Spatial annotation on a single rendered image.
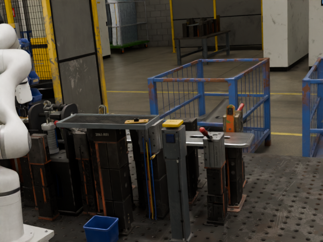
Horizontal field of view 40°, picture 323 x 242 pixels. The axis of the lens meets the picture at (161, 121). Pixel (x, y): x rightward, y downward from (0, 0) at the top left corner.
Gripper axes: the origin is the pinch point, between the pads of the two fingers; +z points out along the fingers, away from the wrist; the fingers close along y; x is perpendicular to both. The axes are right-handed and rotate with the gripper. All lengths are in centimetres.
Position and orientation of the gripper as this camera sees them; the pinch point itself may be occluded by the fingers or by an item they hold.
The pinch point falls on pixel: (24, 112)
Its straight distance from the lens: 238.5
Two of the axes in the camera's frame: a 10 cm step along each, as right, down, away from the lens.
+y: 3.5, -2.7, 9.0
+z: 0.8, 9.6, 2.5
